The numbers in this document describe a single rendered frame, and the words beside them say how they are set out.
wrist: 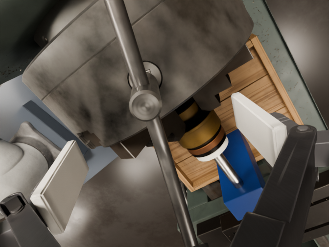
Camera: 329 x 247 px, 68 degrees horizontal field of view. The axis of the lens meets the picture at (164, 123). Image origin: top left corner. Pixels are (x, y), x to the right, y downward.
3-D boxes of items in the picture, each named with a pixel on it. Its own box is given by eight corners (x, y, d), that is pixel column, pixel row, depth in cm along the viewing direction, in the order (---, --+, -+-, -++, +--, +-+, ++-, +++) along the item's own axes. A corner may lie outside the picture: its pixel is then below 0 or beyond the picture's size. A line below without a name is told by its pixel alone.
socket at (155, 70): (125, 62, 26) (123, 66, 23) (155, 53, 26) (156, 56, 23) (135, 91, 27) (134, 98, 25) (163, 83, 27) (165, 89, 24)
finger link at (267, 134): (272, 129, 13) (287, 124, 13) (229, 93, 19) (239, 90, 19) (278, 175, 14) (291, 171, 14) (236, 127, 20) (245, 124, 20)
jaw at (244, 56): (164, 59, 35) (239, 7, 31) (168, 50, 40) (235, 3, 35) (204, 115, 39) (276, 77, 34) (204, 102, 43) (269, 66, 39)
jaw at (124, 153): (131, 81, 39) (79, 131, 33) (149, 71, 35) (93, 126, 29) (171, 131, 43) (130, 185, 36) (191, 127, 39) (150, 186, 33)
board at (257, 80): (131, 112, 67) (129, 119, 64) (252, 33, 55) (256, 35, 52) (191, 183, 77) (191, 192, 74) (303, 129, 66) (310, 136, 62)
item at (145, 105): (132, 65, 26) (124, 96, 16) (152, 60, 26) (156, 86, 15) (138, 85, 27) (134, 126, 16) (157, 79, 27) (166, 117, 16)
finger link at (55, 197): (64, 234, 14) (52, 237, 14) (89, 168, 21) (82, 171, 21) (40, 194, 13) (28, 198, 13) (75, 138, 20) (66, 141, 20)
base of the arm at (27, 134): (51, 186, 92) (43, 197, 87) (-1, 149, 85) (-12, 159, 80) (80, 161, 85) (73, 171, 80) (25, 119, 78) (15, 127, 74)
